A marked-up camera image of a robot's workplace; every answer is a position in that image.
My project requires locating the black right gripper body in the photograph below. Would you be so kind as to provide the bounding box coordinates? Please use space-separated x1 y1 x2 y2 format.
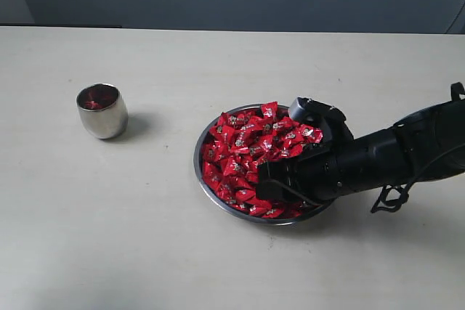
288 131 400 202

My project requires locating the stainless steel plate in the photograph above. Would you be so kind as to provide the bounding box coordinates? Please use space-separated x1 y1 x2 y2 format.
193 104 333 226

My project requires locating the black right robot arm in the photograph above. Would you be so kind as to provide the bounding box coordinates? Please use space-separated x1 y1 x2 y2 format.
256 82 464 209

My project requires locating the stainless steel cup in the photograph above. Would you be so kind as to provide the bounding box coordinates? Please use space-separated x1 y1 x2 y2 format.
76 83 129 139

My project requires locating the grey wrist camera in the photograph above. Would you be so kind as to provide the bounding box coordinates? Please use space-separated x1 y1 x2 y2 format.
288 97 346 132

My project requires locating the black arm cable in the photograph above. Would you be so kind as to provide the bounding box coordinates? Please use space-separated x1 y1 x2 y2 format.
369 144 465 215

